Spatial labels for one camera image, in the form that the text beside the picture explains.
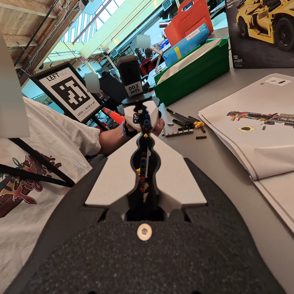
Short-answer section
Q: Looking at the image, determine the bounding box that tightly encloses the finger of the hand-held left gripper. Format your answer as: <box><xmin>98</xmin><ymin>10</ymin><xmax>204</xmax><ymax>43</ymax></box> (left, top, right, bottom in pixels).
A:
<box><xmin>124</xmin><ymin>105</ymin><xmax>143</xmax><ymax>133</ymax></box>
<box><xmin>147</xmin><ymin>101</ymin><xmax>160</xmax><ymax>130</ymax></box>

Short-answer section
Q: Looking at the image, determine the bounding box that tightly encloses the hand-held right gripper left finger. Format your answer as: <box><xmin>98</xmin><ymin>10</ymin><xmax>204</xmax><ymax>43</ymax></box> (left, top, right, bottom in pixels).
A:
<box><xmin>85</xmin><ymin>133</ymin><xmax>144</xmax><ymax>222</ymax></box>

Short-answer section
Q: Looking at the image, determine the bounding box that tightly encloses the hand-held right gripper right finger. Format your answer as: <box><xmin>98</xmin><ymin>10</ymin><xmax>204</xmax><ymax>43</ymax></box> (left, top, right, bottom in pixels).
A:
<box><xmin>147</xmin><ymin>134</ymin><xmax>207</xmax><ymax>221</ymax></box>

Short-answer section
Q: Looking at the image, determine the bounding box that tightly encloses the partly built lego chassis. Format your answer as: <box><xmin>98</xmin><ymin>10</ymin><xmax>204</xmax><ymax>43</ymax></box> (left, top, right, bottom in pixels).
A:
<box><xmin>132</xmin><ymin>111</ymin><xmax>154</xmax><ymax>208</ymax></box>

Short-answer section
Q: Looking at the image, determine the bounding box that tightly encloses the black lego beam assembly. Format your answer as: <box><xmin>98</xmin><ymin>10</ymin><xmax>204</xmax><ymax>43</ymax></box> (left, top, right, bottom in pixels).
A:
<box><xmin>166</xmin><ymin>108</ymin><xmax>201</xmax><ymax>132</ymax></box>

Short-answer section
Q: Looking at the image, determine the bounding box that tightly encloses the lego instruction booklet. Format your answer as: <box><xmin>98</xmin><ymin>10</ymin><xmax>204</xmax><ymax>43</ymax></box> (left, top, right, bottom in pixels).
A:
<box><xmin>198</xmin><ymin>73</ymin><xmax>294</xmax><ymax>233</ymax></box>

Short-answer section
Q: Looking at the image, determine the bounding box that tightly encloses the person's left forearm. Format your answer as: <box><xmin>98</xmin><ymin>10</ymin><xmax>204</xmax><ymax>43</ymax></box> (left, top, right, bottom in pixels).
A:
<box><xmin>99</xmin><ymin>125</ymin><xmax>125</xmax><ymax>155</ymax></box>

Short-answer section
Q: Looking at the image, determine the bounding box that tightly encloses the long light grey lego beam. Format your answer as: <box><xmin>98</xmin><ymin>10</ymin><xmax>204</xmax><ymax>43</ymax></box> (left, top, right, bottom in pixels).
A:
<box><xmin>164</xmin><ymin>129</ymin><xmax>195</xmax><ymax>138</ymax></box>

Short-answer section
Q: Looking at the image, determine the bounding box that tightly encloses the lego set box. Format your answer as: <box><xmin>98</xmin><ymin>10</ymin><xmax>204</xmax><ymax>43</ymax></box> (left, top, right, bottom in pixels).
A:
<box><xmin>225</xmin><ymin>0</ymin><xmax>294</xmax><ymax>69</ymax></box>

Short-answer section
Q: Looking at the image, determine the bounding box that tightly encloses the person's left hand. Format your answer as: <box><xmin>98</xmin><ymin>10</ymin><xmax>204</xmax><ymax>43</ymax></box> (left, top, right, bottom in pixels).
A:
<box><xmin>125</xmin><ymin>118</ymin><xmax>165</xmax><ymax>139</ymax></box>

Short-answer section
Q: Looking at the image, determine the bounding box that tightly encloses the orange traffic cone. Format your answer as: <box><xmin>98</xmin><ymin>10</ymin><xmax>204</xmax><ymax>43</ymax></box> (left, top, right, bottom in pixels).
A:
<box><xmin>102</xmin><ymin>106</ymin><xmax>125</xmax><ymax>124</ymax></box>

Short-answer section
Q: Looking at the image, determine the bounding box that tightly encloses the red office chair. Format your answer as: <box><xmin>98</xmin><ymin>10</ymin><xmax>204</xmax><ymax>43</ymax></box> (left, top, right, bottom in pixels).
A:
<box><xmin>140</xmin><ymin>58</ymin><xmax>152</xmax><ymax>77</ymax></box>

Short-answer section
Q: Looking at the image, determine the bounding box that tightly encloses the wooden board desk stand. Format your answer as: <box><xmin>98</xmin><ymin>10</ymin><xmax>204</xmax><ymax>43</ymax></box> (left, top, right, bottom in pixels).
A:
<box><xmin>149</xmin><ymin>46</ymin><xmax>164</xmax><ymax>74</ymax></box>

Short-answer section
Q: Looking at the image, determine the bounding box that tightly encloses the green plastic bin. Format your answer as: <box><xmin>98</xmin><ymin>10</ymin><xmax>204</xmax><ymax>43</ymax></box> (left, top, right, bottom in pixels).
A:
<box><xmin>153</xmin><ymin>37</ymin><xmax>230</xmax><ymax>107</ymax></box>

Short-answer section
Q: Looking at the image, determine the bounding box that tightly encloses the blue wrapped roll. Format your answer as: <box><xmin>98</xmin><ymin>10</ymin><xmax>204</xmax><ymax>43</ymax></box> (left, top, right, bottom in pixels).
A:
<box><xmin>162</xmin><ymin>23</ymin><xmax>210</xmax><ymax>68</ymax></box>

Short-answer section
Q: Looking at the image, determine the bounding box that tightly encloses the white paper bag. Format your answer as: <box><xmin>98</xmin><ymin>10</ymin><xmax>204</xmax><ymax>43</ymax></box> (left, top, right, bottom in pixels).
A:
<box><xmin>157</xmin><ymin>37</ymin><xmax>224</xmax><ymax>85</ymax></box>

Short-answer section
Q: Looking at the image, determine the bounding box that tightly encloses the framed marker placard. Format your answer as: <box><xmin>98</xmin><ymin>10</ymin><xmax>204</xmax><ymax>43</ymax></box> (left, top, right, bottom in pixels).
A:
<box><xmin>29</xmin><ymin>62</ymin><xmax>104</xmax><ymax>124</ymax></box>

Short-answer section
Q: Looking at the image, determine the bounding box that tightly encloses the white ceiling projector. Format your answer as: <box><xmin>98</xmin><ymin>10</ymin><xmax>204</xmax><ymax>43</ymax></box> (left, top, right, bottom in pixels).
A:
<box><xmin>79</xmin><ymin>0</ymin><xmax>103</xmax><ymax>15</ymax></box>

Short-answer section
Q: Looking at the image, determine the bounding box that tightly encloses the orange carry case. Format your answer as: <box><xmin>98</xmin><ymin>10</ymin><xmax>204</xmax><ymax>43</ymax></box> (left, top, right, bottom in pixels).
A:
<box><xmin>164</xmin><ymin>0</ymin><xmax>214</xmax><ymax>40</ymax></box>

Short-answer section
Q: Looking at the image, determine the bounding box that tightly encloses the black neck strap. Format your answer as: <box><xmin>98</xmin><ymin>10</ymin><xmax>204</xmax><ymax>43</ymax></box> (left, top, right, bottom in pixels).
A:
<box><xmin>0</xmin><ymin>138</ymin><xmax>76</xmax><ymax>188</ymax></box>

